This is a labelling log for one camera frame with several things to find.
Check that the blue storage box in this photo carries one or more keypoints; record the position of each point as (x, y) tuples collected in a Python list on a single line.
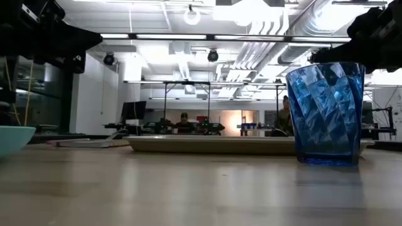
[(248, 126)]

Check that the black computer monitor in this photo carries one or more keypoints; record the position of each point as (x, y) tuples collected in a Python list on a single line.
[(368, 113), (133, 110)]

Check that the dark grey box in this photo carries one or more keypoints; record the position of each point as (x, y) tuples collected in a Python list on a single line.
[(47, 129)]

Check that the red box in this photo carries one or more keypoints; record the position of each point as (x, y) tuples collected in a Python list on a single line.
[(202, 119)]

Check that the black background rig frame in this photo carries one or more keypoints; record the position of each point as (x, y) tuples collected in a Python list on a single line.
[(277, 103), (208, 103)]

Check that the seated person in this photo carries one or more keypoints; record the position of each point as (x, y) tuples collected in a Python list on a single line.
[(184, 125)]

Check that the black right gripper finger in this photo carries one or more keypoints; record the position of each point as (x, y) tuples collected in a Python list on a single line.
[(361, 51), (367, 23)]

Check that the standing person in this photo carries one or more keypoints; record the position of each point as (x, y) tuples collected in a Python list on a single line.
[(284, 119)]

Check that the black ceiling spot lamp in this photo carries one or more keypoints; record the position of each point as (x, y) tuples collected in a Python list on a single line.
[(109, 59), (213, 56), (314, 58)]

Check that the beige plastic tray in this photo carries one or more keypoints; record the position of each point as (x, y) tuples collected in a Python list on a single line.
[(204, 145)]

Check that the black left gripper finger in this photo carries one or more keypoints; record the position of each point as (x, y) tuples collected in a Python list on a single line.
[(47, 11), (75, 40)]

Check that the blue translucent plastic cup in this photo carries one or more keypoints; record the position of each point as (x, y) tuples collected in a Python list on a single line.
[(325, 116)]

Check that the grey ceiling duct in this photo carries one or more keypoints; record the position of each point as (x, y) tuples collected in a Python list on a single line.
[(292, 55)]

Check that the black background robot arm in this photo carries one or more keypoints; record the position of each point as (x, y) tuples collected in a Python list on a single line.
[(158, 127), (212, 126)]

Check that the teal round plate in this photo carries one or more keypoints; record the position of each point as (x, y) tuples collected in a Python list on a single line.
[(14, 139)]

